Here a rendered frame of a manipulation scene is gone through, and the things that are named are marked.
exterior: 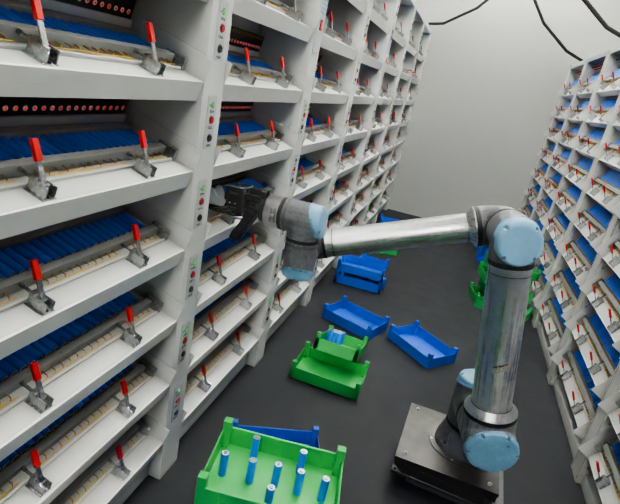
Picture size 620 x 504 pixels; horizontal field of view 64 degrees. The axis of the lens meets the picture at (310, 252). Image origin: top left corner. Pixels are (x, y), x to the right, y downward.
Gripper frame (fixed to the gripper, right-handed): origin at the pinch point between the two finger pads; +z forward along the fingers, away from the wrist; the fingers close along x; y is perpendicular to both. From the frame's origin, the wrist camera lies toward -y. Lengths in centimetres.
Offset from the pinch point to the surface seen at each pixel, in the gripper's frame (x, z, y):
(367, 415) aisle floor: -44, -55, -83
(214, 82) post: 17.5, -10.2, 33.7
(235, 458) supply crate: 35, -34, -50
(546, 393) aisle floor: -110, -131, -87
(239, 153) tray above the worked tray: -4.3, -7.9, 15.2
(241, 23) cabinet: -33, 10, 52
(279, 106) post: -48, -1, 27
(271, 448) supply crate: 30, -41, -48
